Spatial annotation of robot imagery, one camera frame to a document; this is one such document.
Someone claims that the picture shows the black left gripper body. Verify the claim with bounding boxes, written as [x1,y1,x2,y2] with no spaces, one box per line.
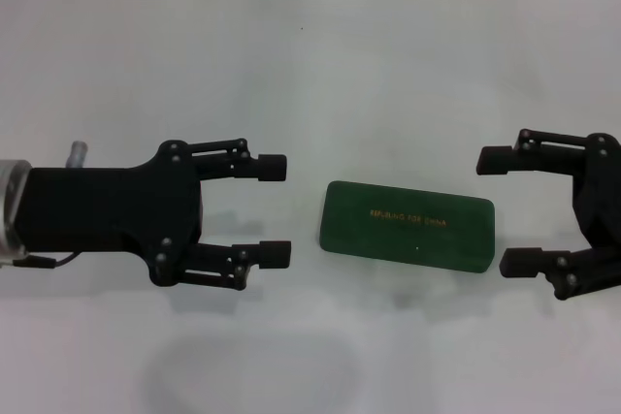
[12,140,204,288]

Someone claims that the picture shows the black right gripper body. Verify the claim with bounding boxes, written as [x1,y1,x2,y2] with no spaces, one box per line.
[570,132,621,253]

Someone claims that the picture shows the green glasses case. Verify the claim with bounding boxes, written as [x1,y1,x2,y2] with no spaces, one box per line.
[318,179,496,275]

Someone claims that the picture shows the left gripper grey cable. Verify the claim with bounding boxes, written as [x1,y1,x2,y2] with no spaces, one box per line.
[12,252,79,271]

